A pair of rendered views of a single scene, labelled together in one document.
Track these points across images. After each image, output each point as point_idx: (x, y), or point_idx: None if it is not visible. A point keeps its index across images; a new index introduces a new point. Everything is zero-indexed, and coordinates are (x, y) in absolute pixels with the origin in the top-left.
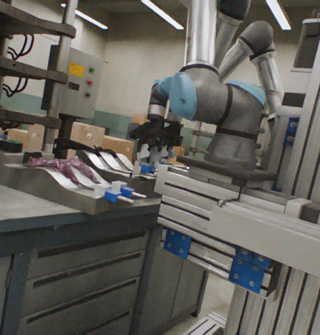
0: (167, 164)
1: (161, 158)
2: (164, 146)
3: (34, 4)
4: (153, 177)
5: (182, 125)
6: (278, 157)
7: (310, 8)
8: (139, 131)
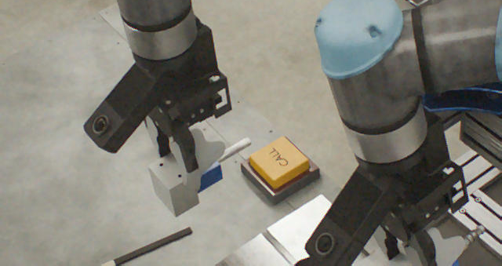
0: (220, 168)
1: (153, 165)
2: (194, 138)
3: None
4: (374, 256)
5: (200, 23)
6: None
7: None
8: (376, 228)
